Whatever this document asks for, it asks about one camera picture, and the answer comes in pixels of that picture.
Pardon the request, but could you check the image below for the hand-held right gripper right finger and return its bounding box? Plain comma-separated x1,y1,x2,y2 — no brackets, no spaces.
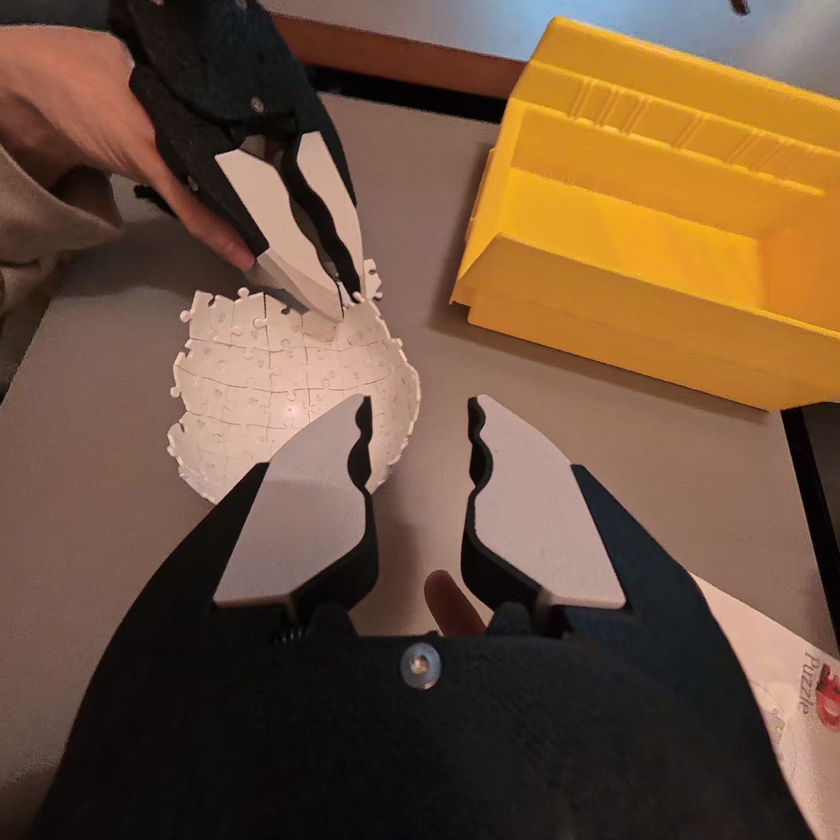
461,394,626,614

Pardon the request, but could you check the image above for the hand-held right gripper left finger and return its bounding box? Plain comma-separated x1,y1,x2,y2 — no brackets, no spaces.
213,394,380,614

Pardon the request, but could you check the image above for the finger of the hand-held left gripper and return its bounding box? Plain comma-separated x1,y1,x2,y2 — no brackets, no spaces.
214,148,347,322
282,130,366,301

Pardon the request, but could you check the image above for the curved jigsaw puzzle piece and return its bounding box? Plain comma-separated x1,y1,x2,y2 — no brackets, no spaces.
336,258,384,309

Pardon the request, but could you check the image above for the partly built puzzle ball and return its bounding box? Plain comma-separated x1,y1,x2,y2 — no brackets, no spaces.
167,259,421,506

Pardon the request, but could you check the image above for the person's right hand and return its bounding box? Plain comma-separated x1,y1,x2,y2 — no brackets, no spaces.
423,570,488,637

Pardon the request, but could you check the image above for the wood-edged grey table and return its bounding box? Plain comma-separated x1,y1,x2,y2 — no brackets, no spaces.
262,0,840,99

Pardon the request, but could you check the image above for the white instruction sheet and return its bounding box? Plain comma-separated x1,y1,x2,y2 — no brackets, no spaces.
692,574,840,840

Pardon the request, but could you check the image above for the yellow plastic bin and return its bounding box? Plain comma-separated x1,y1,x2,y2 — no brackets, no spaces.
449,16,840,411

